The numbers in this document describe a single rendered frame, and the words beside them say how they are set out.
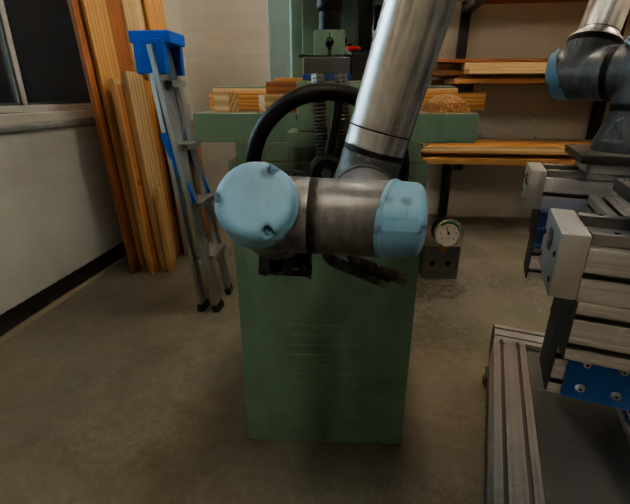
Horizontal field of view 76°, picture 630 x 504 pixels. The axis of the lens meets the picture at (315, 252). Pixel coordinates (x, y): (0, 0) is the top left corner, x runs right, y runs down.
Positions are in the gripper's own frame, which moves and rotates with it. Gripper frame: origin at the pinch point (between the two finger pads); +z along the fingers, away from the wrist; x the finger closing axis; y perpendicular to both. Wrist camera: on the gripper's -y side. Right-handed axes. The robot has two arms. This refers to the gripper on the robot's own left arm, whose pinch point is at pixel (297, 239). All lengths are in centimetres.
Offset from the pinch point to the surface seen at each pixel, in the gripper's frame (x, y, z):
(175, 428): -40, 51, 56
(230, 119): -17.5, -26.7, 11.4
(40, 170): -130, -40, 99
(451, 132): 29.1, -26.6, 14.1
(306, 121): -0.3, -23.1, 3.5
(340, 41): 4.6, -47.2, 14.7
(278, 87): -8.4, -36.1, 14.8
